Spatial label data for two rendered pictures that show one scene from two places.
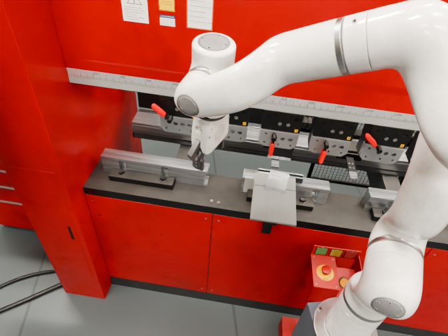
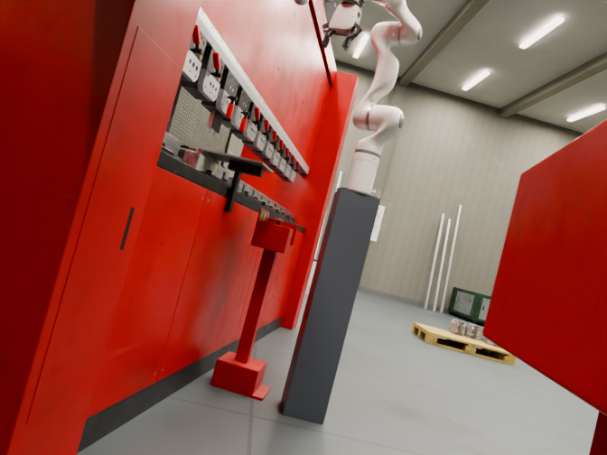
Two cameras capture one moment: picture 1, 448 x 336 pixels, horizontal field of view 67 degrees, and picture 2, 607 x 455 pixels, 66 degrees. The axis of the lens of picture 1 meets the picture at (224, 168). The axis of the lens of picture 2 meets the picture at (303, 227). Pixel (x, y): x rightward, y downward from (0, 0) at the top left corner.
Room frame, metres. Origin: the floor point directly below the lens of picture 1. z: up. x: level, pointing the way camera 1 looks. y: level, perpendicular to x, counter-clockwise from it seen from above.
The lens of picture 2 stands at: (0.45, 1.73, 0.71)
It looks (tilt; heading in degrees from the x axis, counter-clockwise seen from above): 2 degrees up; 275
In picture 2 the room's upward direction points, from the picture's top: 15 degrees clockwise
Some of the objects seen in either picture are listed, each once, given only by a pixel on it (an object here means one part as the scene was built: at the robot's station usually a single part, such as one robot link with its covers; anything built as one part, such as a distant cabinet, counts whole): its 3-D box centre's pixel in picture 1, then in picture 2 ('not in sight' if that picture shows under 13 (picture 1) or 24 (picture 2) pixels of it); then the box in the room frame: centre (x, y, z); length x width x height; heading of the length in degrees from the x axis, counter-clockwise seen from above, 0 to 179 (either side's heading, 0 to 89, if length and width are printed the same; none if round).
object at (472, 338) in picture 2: not in sight; (462, 335); (-1.23, -4.32, 0.15); 1.09 x 0.78 x 0.31; 8
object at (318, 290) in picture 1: (333, 275); (275, 231); (0.79, -0.51, 0.75); 0.20 x 0.16 x 0.18; 87
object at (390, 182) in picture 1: (379, 167); not in sight; (1.46, -0.86, 0.81); 0.64 x 0.08 x 0.14; 176
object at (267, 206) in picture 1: (274, 197); (238, 161); (0.97, -0.22, 1.00); 0.26 x 0.18 x 0.01; 176
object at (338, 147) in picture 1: (331, 131); (235, 108); (1.11, -0.40, 1.26); 0.15 x 0.09 x 0.17; 86
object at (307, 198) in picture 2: not in sight; (281, 191); (1.13, -2.51, 1.15); 0.85 x 0.25 x 2.30; 176
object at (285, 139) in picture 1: (280, 125); (220, 93); (1.12, -0.20, 1.26); 0.15 x 0.09 x 0.17; 86
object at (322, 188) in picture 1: (284, 186); (206, 171); (1.12, -0.28, 0.92); 0.39 x 0.06 x 0.10; 86
